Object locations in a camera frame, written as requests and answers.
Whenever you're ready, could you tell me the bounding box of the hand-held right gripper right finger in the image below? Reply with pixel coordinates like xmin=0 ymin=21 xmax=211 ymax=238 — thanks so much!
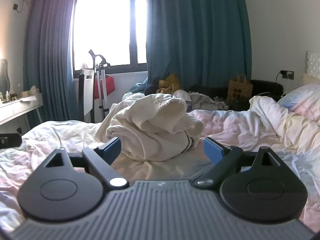
xmin=194 ymin=137 xmax=279 ymax=188

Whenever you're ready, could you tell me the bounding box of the cream pillow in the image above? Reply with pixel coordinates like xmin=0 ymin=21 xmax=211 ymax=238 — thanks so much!
xmin=302 ymin=74 xmax=320 ymax=87

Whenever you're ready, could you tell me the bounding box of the navy cloth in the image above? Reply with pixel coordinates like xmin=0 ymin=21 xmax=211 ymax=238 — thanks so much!
xmin=145 ymin=81 xmax=160 ymax=95

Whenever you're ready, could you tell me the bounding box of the tissue box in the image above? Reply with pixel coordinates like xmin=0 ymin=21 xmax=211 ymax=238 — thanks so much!
xmin=21 ymin=85 xmax=38 ymax=97

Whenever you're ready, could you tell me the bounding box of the window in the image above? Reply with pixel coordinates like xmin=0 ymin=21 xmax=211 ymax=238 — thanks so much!
xmin=72 ymin=0 xmax=148 ymax=73

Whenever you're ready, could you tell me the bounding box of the white quilted headboard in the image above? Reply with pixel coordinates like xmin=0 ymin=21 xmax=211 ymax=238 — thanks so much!
xmin=305 ymin=51 xmax=320 ymax=77

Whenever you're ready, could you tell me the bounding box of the pastel pillow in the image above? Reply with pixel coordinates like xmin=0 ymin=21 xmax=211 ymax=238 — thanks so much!
xmin=277 ymin=84 xmax=320 ymax=120

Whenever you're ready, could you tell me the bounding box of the row of toiletry bottles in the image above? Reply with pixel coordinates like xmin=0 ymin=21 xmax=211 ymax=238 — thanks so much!
xmin=0 ymin=89 xmax=18 ymax=103

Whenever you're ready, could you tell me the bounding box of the pile of white grey clothes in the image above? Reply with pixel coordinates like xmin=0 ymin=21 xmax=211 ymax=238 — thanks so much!
xmin=172 ymin=89 xmax=229 ymax=112

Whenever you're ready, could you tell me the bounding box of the teal curtain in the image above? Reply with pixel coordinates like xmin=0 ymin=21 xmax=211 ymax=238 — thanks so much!
xmin=23 ymin=0 xmax=80 ymax=123
xmin=145 ymin=0 xmax=252 ymax=93

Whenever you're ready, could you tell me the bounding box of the pastel pink white duvet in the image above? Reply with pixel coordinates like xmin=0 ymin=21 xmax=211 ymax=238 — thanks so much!
xmin=0 ymin=81 xmax=320 ymax=233

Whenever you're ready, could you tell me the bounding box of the white garment with grey tape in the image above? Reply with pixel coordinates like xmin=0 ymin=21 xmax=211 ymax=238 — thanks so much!
xmin=95 ymin=93 xmax=204 ymax=162

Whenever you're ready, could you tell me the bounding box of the teal blue cloth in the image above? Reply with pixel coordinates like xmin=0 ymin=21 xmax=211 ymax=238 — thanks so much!
xmin=130 ymin=79 xmax=149 ymax=94

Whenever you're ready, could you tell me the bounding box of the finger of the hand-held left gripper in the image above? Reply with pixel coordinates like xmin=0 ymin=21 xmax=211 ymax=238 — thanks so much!
xmin=0 ymin=133 xmax=22 ymax=147

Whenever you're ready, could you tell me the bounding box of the white dressing table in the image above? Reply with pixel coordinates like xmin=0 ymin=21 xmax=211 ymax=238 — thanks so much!
xmin=0 ymin=92 xmax=43 ymax=130

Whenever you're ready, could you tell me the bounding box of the red bag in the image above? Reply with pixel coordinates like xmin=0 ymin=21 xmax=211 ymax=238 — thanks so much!
xmin=94 ymin=74 xmax=115 ymax=99

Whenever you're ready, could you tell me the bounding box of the yellow cloth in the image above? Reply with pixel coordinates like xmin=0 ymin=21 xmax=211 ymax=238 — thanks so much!
xmin=157 ymin=74 xmax=183 ymax=94

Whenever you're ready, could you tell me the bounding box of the black and white metal frame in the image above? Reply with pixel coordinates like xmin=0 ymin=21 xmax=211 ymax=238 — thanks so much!
xmin=88 ymin=49 xmax=112 ymax=117

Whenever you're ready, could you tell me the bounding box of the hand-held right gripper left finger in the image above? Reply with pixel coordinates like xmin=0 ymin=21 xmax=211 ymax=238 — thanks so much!
xmin=44 ymin=137 xmax=128 ymax=189

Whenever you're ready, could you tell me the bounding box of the dark framed mirror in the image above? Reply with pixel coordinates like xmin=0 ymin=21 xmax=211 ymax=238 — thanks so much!
xmin=0 ymin=58 xmax=11 ymax=90

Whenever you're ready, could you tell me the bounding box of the cardboard box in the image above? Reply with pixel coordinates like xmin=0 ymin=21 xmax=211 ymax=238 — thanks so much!
xmin=227 ymin=74 xmax=253 ymax=99

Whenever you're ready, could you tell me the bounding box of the crumpled white quilt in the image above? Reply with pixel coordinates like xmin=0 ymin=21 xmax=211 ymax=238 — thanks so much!
xmin=122 ymin=92 xmax=145 ymax=101

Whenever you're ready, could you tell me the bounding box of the white folding chair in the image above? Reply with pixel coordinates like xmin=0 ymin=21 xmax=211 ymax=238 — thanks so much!
xmin=79 ymin=69 xmax=95 ymax=123

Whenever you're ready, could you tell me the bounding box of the black chair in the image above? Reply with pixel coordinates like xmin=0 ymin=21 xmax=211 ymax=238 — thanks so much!
xmin=249 ymin=79 xmax=284 ymax=103

